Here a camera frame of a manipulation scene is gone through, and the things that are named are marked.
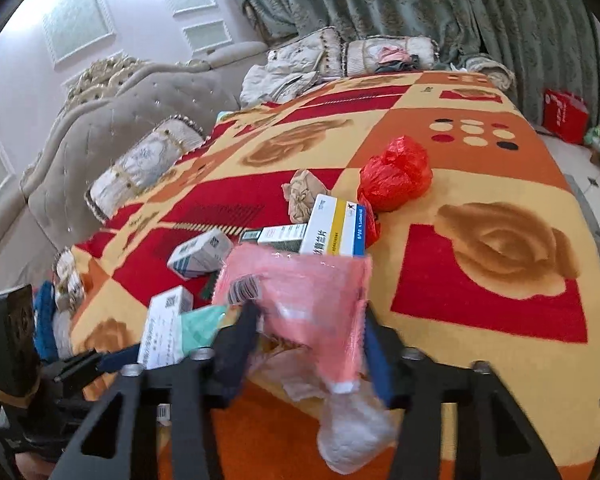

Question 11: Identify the beige embroidered pillow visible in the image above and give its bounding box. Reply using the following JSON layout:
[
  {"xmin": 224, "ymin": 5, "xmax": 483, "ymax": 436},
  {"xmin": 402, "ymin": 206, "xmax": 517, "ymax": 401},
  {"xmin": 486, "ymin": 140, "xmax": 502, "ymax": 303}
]
[
  {"xmin": 342, "ymin": 36, "xmax": 440, "ymax": 77},
  {"xmin": 267, "ymin": 27, "xmax": 343, "ymax": 78}
]

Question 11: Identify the red plastic bag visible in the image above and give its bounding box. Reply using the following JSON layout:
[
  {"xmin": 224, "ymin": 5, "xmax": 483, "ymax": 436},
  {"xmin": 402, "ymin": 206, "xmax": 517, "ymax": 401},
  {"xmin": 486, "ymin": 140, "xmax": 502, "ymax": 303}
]
[{"xmin": 357, "ymin": 136, "xmax": 433, "ymax": 246}]

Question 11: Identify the pink plastic bag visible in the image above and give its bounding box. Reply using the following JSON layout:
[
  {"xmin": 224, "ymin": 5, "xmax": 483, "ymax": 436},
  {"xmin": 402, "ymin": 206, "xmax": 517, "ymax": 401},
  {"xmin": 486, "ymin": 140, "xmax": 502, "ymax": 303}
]
[{"xmin": 212, "ymin": 245, "xmax": 373, "ymax": 396}]

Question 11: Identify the red gift bag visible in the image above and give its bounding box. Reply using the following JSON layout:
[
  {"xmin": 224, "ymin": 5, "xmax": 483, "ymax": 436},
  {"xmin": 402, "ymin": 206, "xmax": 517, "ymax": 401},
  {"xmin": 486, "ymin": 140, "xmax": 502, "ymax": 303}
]
[{"xmin": 542, "ymin": 89, "xmax": 591, "ymax": 143}]

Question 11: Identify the beige crumpled stocking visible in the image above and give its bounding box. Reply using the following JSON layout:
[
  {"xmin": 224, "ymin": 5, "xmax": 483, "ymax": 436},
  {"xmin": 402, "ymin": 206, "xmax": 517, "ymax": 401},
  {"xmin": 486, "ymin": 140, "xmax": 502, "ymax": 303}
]
[{"xmin": 281, "ymin": 170, "xmax": 333, "ymax": 224}]

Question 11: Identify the blue cloth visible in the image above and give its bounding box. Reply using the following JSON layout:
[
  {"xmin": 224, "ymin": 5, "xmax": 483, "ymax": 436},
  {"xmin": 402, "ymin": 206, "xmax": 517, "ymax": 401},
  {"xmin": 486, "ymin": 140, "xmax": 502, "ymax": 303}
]
[{"xmin": 32, "ymin": 282, "xmax": 60, "ymax": 361}]

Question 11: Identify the white labelled medicine box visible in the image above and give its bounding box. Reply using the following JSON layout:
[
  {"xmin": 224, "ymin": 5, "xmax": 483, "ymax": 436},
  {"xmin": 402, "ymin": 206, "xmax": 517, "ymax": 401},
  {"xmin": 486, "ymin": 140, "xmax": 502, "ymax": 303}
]
[{"xmin": 137, "ymin": 286, "xmax": 195, "ymax": 368}]

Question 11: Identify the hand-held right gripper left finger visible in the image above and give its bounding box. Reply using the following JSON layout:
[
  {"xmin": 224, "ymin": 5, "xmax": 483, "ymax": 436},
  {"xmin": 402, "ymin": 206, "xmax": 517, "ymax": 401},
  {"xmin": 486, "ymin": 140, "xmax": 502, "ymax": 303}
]
[{"xmin": 47, "ymin": 302, "xmax": 261, "ymax": 480}]

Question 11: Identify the small patterned cushion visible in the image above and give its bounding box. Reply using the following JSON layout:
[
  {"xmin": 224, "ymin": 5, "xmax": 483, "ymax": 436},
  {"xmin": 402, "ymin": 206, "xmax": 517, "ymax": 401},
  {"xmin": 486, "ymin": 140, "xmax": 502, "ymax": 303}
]
[{"xmin": 52, "ymin": 250, "xmax": 86, "ymax": 311}]

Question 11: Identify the teal packet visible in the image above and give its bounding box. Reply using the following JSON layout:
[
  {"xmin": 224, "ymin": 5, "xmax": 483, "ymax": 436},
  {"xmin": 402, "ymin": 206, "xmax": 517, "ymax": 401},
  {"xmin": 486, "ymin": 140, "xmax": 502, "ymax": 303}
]
[{"xmin": 177, "ymin": 305, "xmax": 228, "ymax": 361}]

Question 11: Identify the green white carton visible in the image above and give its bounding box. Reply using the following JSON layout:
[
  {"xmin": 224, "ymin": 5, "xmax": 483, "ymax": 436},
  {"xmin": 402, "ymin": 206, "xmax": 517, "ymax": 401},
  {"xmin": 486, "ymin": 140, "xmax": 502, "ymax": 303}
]
[{"xmin": 239, "ymin": 224, "xmax": 308, "ymax": 253}]

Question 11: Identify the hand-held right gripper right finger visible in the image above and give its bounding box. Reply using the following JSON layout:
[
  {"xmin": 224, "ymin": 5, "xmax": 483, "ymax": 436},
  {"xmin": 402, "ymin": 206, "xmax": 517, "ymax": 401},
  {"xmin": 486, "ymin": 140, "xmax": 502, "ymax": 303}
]
[{"xmin": 362, "ymin": 305, "xmax": 561, "ymax": 480}]

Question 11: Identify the grey tufted headboard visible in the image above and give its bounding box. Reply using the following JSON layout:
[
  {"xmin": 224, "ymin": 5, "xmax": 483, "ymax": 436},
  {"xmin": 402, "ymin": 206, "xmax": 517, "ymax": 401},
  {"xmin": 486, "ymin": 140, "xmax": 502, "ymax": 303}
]
[{"xmin": 20, "ymin": 57, "xmax": 241, "ymax": 251}]

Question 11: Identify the green patterned curtain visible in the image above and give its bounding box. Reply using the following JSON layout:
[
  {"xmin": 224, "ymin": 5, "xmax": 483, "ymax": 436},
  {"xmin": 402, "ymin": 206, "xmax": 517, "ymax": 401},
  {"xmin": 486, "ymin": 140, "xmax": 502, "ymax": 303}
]
[{"xmin": 220, "ymin": 0, "xmax": 600, "ymax": 126}]

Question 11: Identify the white crumpled plastic bag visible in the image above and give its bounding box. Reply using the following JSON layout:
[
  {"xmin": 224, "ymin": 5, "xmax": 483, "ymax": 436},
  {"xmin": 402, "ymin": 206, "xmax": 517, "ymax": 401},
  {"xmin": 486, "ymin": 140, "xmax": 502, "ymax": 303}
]
[{"xmin": 317, "ymin": 380, "xmax": 401, "ymax": 476}]

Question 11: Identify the pile of clothes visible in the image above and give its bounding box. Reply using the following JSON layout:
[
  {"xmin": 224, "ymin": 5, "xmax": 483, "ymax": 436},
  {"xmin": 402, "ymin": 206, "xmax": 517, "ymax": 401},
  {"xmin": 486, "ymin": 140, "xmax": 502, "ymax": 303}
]
[{"xmin": 375, "ymin": 45, "xmax": 421, "ymax": 73}]

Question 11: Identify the white yellow-striped medicine box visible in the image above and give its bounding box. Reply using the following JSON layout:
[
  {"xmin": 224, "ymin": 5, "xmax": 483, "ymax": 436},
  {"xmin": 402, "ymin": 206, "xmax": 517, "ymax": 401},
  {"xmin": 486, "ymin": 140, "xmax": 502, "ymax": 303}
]
[{"xmin": 299, "ymin": 194, "xmax": 368, "ymax": 258}]

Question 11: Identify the red orange printed blanket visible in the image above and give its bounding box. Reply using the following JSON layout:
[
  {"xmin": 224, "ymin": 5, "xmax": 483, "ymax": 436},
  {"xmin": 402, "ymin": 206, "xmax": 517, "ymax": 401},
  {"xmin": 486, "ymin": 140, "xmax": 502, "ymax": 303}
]
[{"xmin": 55, "ymin": 71, "xmax": 600, "ymax": 480}]

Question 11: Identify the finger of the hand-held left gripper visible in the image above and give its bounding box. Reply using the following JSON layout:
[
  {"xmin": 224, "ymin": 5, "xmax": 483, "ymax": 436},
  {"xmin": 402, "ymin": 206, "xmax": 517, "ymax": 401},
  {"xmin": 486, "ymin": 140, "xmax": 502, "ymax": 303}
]
[{"xmin": 45, "ymin": 346, "xmax": 141, "ymax": 396}]

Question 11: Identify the white grey-blue medicine box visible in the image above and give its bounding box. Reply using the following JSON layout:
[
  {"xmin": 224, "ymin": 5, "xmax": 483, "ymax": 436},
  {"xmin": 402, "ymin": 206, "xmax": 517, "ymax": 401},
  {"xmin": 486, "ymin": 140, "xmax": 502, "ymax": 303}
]
[{"xmin": 167, "ymin": 230, "xmax": 234, "ymax": 279}]

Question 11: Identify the gold-trimmed bolster pillow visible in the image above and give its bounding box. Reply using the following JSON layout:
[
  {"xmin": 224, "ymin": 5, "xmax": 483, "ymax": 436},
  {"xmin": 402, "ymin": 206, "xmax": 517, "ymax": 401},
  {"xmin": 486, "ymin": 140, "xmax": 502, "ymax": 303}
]
[{"xmin": 87, "ymin": 116, "xmax": 206, "ymax": 223}]

